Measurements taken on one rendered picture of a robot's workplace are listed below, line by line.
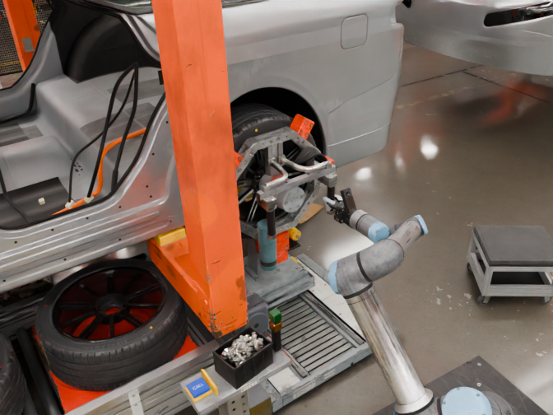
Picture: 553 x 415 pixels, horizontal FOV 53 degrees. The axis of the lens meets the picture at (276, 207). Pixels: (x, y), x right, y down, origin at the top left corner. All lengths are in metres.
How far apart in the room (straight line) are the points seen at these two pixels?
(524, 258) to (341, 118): 1.23
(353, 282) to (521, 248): 1.54
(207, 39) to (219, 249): 0.78
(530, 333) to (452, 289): 0.49
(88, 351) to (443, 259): 2.23
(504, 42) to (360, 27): 1.89
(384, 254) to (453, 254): 1.82
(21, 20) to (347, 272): 3.17
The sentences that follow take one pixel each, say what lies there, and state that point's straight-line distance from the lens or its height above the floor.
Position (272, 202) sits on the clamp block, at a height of 0.94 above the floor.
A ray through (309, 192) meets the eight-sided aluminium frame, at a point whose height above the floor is 0.73.
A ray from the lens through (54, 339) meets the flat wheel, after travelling 2.58.
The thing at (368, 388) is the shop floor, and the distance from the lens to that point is 2.86.
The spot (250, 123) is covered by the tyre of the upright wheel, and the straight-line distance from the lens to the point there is 2.56.
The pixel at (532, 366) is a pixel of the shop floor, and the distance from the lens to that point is 3.15.
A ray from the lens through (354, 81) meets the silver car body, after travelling 2.91.
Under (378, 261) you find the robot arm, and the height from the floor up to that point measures 1.02.
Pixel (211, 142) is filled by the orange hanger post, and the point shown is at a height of 1.39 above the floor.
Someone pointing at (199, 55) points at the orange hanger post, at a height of 1.69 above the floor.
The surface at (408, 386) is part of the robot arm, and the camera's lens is 2.09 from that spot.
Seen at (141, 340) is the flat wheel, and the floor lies 0.50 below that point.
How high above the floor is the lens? 2.19
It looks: 32 degrees down
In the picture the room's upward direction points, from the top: 2 degrees counter-clockwise
